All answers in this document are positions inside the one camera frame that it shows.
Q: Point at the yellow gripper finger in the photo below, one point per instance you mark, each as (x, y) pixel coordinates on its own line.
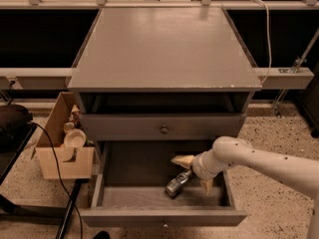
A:
(184, 161)
(206, 185)

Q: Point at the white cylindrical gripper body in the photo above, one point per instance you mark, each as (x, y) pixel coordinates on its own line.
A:
(199, 168)

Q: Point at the silver redbull can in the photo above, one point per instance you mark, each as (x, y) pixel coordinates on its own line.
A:
(176, 185)

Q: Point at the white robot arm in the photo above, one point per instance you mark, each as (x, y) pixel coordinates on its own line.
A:
(300, 174)

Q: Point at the round metal drawer knob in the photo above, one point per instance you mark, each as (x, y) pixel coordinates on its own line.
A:
(164, 129)

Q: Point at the open grey middle drawer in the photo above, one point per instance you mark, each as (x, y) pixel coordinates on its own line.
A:
(129, 190)

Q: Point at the grey wooden drawer cabinet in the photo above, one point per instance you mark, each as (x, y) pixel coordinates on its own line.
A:
(162, 61)

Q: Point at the closed grey top drawer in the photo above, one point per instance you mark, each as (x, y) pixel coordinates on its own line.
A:
(147, 126)

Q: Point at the black side table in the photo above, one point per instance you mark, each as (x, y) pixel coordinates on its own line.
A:
(8, 156)

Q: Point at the black bag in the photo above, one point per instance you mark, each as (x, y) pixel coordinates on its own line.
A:
(13, 117)

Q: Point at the grey metal rail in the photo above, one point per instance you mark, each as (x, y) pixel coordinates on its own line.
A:
(35, 78)

